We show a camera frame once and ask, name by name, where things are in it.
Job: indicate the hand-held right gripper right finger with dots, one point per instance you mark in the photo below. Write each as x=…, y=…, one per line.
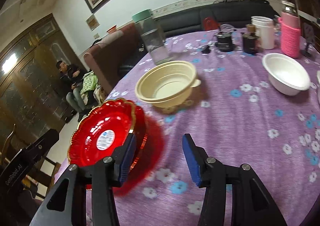
x=193, y=163

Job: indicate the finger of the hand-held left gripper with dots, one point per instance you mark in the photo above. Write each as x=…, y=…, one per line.
x=42, y=142

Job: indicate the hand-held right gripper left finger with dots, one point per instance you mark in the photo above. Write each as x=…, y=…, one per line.
x=127, y=161

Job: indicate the red gold-rimmed plate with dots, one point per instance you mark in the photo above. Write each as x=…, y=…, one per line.
x=141, y=125
x=100, y=135

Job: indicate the white disposable bowl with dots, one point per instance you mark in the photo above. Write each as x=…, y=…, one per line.
x=287, y=75

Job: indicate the purple floral tablecloth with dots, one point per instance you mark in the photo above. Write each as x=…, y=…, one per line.
x=237, y=128

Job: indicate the wooden glass-door cabinet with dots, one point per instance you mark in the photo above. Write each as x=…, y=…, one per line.
x=27, y=70

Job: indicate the green patterned cloth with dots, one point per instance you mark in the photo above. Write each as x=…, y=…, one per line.
x=88, y=83

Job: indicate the brown armchair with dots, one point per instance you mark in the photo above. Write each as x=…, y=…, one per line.
x=112, y=50

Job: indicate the small black charger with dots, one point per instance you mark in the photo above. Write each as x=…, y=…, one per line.
x=206, y=49

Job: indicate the clear bottle with green lid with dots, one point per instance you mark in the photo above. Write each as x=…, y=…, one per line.
x=152, y=38

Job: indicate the black round jar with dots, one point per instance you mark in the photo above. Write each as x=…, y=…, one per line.
x=225, y=42

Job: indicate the small red bowl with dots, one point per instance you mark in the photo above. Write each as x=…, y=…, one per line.
x=111, y=29

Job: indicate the dark jar with cork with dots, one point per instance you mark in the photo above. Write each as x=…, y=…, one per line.
x=250, y=42

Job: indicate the red item on sofa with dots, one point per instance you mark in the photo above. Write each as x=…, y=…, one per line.
x=209, y=23

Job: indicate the black leather sofa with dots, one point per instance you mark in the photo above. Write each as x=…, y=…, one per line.
x=190, y=18

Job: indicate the white plastic container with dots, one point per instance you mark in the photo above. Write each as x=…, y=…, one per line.
x=265, y=33

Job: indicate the pink bottle with knitted sleeve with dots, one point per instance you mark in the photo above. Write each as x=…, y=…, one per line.
x=290, y=38

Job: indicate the grey phone stand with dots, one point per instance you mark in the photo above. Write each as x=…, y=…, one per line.
x=308, y=40

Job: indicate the dark clothes on sofa back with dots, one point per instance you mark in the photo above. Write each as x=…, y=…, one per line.
x=240, y=0

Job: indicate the white wall outlet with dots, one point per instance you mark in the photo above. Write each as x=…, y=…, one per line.
x=97, y=35

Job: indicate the small wall calendar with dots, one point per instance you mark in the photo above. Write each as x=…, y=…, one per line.
x=92, y=22

